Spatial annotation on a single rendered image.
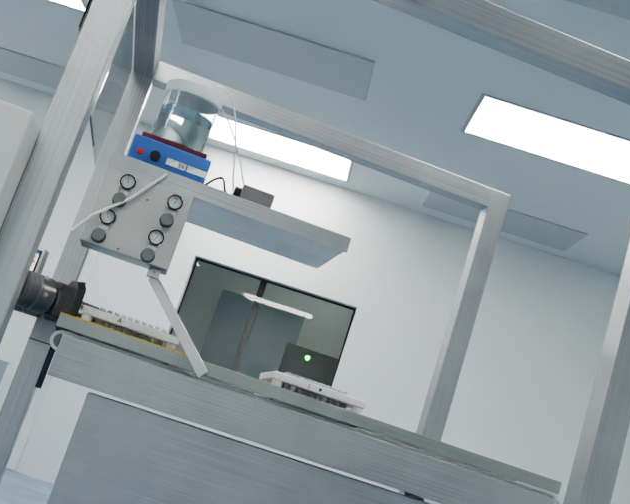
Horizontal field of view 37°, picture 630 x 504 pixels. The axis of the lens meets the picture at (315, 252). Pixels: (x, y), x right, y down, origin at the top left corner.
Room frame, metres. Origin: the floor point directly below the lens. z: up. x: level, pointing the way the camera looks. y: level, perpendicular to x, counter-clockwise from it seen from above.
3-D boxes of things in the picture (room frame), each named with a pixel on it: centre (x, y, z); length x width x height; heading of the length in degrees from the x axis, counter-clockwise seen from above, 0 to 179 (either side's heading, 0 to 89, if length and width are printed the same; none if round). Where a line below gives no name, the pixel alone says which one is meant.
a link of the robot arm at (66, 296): (2.23, 0.56, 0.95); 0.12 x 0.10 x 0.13; 130
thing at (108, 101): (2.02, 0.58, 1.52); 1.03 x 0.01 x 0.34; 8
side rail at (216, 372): (2.31, -0.13, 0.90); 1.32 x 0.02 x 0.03; 98
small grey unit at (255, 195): (2.34, 0.20, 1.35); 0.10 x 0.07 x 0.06; 98
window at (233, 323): (7.38, 0.22, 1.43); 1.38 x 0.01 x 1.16; 88
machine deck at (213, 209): (2.40, 0.26, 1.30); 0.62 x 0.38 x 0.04; 98
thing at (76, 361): (2.44, -0.12, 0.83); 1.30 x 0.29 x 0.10; 98
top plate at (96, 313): (2.37, 0.38, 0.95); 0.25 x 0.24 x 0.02; 9
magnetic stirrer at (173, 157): (2.32, 0.43, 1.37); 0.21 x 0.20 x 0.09; 8
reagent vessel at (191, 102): (2.33, 0.43, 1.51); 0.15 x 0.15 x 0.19
